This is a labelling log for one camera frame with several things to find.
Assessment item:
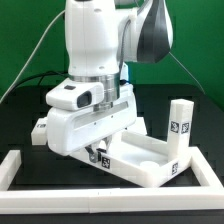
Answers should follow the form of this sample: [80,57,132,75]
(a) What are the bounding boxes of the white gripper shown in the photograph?
[47,84,136,163]

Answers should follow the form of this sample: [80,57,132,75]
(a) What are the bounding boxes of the white desk top tray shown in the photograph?
[71,131,190,188]

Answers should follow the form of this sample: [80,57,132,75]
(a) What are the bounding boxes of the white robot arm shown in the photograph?
[46,0,173,163]

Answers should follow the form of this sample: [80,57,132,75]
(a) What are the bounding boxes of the fiducial marker sheet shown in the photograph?
[127,117,147,135]

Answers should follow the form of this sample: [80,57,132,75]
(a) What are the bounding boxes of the black cables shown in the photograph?
[6,69,69,96]

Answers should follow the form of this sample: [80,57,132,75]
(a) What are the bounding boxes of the white U-shaped frame fence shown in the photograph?
[0,150,224,214]

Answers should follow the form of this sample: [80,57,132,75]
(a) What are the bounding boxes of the white cable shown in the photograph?
[0,9,67,104]

